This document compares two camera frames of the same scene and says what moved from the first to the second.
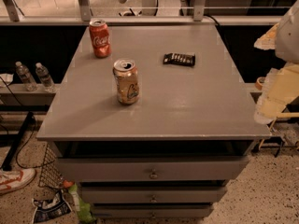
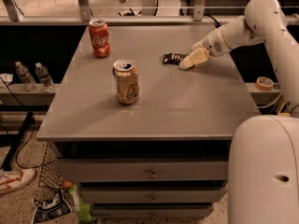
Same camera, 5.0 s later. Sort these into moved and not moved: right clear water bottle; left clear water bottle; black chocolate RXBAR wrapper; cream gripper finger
Moved: cream gripper finger
Not moved: right clear water bottle; left clear water bottle; black chocolate RXBAR wrapper
